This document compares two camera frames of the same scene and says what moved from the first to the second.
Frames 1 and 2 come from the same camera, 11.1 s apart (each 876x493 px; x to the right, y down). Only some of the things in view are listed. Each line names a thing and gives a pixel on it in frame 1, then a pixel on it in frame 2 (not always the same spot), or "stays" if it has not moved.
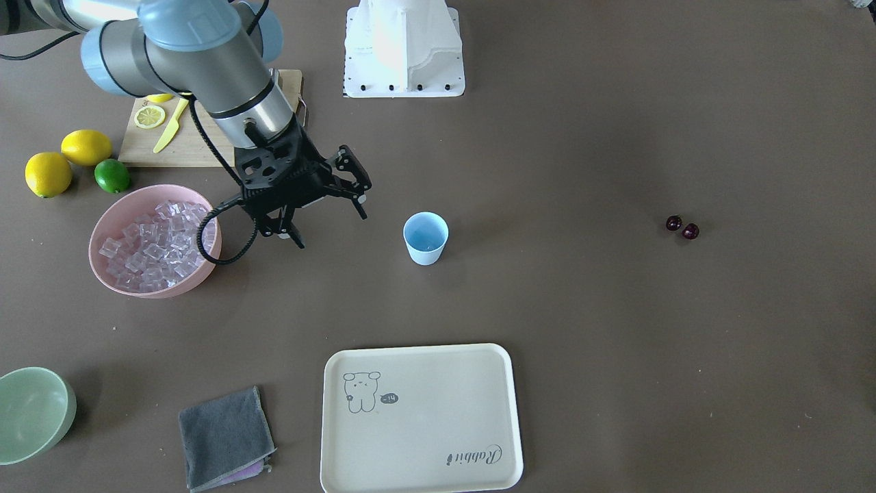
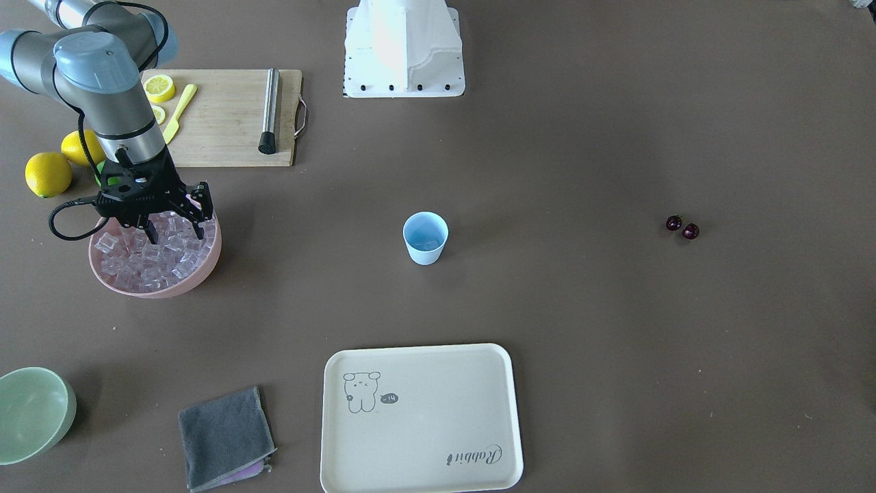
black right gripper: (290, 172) to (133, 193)
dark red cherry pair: (690, 231) stays
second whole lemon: (48, 174) stays
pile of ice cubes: (157, 251) stays
